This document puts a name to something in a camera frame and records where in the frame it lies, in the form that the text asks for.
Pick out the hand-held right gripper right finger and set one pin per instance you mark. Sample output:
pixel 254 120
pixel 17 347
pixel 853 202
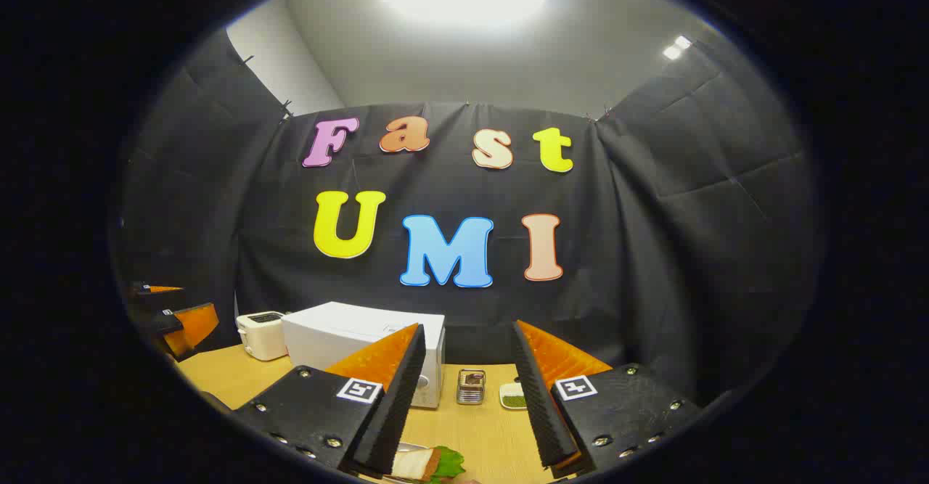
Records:
pixel 537 397

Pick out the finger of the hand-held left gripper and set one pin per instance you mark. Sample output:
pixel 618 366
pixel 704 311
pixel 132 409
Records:
pixel 156 293
pixel 185 328

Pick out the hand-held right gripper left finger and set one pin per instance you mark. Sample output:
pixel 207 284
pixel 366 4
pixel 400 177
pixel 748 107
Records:
pixel 399 404

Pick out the lettuce sandwich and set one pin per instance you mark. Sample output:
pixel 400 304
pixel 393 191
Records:
pixel 424 464

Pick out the white microwave oven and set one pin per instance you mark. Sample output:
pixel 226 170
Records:
pixel 326 335

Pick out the white divided seasoning dish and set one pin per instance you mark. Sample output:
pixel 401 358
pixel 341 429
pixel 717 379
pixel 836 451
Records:
pixel 513 399

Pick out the white toaster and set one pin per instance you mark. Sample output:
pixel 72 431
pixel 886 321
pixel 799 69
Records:
pixel 261 335

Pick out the small ceiling light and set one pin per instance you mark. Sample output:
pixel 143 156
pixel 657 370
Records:
pixel 676 47

